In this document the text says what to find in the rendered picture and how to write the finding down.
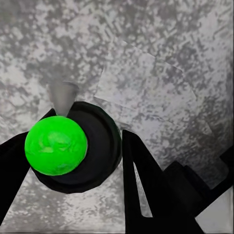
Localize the insectifuge atomizer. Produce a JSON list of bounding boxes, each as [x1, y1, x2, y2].
[[24, 81, 123, 194]]

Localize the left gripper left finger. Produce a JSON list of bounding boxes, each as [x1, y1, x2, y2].
[[0, 132, 31, 226]]

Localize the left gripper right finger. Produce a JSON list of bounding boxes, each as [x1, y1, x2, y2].
[[121, 129, 204, 234]]

